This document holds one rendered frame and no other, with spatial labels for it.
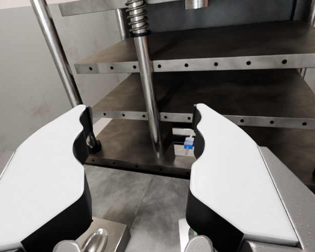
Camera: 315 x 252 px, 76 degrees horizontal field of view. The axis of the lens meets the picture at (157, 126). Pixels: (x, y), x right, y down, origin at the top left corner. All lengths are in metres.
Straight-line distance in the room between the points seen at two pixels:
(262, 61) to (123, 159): 0.80
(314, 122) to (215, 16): 0.97
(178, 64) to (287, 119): 0.49
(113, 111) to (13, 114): 1.54
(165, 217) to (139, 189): 0.18
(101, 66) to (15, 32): 1.63
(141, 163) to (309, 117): 0.77
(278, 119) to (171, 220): 0.59
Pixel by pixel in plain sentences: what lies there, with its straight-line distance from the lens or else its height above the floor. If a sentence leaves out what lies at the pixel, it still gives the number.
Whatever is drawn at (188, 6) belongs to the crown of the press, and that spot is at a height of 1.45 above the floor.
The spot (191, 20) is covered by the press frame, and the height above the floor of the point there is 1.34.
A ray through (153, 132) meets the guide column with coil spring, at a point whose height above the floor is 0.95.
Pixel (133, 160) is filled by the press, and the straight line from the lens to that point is 1.12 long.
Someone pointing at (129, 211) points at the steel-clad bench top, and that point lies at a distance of 0.89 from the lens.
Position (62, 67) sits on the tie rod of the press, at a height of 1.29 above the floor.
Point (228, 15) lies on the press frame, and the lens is 1.62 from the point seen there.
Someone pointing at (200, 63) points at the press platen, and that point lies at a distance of 0.85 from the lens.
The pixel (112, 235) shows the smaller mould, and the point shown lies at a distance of 0.77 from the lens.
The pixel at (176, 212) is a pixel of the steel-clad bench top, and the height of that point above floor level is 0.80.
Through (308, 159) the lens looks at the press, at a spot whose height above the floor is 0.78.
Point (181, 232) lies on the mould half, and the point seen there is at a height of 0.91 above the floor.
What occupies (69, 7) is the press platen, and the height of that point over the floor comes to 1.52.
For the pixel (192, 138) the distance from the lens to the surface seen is 1.01.
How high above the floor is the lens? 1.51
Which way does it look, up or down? 32 degrees down
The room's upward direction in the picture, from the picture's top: 9 degrees counter-clockwise
